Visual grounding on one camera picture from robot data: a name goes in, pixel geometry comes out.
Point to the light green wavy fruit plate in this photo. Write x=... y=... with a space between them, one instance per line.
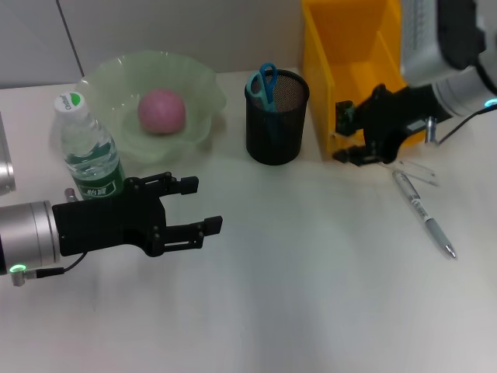
x=174 y=77

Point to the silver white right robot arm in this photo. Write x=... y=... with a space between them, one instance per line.
x=446 y=39

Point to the clear water bottle green label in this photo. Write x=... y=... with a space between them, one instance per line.
x=89 y=155

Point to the yellow plastic storage bin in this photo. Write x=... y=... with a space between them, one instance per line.
x=349 y=39

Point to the pink peach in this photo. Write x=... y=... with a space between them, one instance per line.
x=162 y=112

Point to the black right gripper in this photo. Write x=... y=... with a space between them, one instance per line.
x=396 y=112

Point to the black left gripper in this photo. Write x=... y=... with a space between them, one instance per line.
x=105 y=223

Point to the black mesh pen cup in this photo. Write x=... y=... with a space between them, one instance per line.
x=272 y=143

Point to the silver grey pen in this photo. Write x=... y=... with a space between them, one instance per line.
x=435 y=229

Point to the clear plastic ruler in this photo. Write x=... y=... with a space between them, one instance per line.
x=419 y=171

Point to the green plastic wrapper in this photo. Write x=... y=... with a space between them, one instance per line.
x=343 y=116

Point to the blue and teal scissors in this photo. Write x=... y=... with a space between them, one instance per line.
x=269 y=102

